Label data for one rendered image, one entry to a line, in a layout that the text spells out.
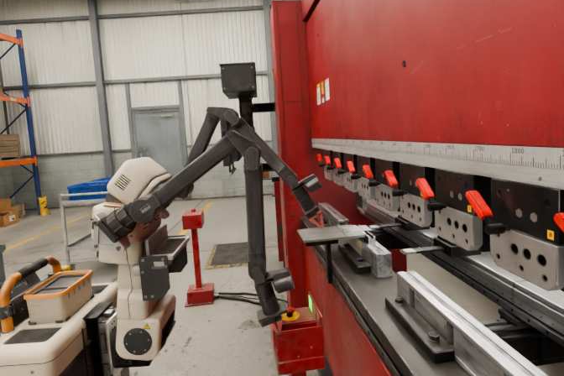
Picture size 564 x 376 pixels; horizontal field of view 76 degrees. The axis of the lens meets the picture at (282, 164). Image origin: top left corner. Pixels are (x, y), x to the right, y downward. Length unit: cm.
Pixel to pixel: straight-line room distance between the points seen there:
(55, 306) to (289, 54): 184
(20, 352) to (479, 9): 158
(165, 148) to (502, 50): 836
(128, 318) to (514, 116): 134
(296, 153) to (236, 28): 663
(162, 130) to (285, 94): 662
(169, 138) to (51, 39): 346
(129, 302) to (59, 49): 883
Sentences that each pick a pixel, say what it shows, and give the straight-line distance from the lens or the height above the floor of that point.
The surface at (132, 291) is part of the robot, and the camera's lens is 152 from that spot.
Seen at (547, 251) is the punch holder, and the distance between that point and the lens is 71.
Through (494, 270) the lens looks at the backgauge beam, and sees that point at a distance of 134.
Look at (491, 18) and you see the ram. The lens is 80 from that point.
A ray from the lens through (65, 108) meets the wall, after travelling 980.
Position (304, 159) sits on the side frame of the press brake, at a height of 127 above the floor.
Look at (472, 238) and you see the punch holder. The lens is 86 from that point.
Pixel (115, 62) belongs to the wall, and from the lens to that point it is 937.
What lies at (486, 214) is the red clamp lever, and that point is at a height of 128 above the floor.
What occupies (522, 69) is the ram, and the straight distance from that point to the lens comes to 73.
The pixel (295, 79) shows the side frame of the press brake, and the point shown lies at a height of 180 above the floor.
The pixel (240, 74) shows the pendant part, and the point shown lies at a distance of 257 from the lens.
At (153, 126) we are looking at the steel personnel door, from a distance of 891.
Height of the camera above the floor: 145
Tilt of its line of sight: 5 degrees down
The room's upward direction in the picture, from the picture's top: 4 degrees counter-clockwise
